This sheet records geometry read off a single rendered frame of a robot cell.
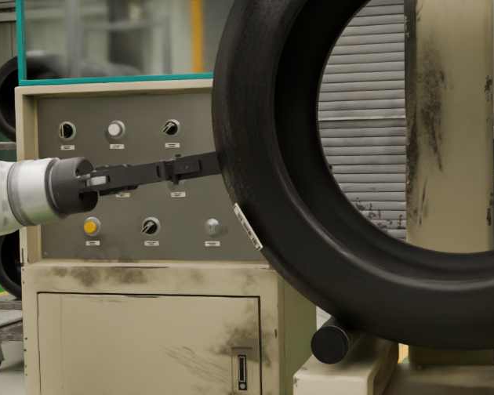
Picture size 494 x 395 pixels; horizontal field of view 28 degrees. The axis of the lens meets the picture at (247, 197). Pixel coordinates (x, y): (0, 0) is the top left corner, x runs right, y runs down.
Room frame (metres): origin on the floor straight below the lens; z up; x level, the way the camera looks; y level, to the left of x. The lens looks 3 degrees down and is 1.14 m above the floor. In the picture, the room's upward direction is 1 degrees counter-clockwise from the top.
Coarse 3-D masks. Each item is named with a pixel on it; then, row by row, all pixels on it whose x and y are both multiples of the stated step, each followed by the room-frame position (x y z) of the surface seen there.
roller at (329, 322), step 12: (324, 324) 1.17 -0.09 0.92; (336, 324) 1.16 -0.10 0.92; (348, 324) 1.19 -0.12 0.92; (324, 336) 1.14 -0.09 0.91; (336, 336) 1.14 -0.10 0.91; (348, 336) 1.15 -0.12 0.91; (312, 348) 1.15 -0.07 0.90; (324, 348) 1.14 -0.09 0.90; (336, 348) 1.14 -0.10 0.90; (348, 348) 1.14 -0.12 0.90; (324, 360) 1.14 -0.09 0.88; (336, 360) 1.14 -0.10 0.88
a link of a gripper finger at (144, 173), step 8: (120, 168) 1.26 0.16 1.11; (128, 168) 1.26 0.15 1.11; (136, 168) 1.26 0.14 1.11; (144, 168) 1.26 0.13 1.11; (152, 168) 1.26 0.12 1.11; (96, 176) 1.25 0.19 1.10; (112, 176) 1.26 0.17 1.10; (120, 176) 1.26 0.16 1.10; (128, 176) 1.26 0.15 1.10; (136, 176) 1.26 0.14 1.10; (144, 176) 1.26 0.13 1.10; (152, 176) 1.26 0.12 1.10; (168, 176) 1.26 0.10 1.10; (104, 184) 1.25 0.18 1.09; (112, 184) 1.26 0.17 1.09; (120, 184) 1.26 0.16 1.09; (128, 184) 1.26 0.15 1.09
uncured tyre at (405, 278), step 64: (256, 0) 1.14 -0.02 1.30; (320, 0) 1.39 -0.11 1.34; (256, 64) 1.14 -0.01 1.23; (320, 64) 1.40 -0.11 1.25; (256, 128) 1.14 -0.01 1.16; (256, 192) 1.14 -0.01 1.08; (320, 192) 1.40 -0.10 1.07; (320, 256) 1.12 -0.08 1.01; (384, 256) 1.37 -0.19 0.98; (448, 256) 1.35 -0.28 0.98; (384, 320) 1.11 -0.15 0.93; (448, 320) 1.09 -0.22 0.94
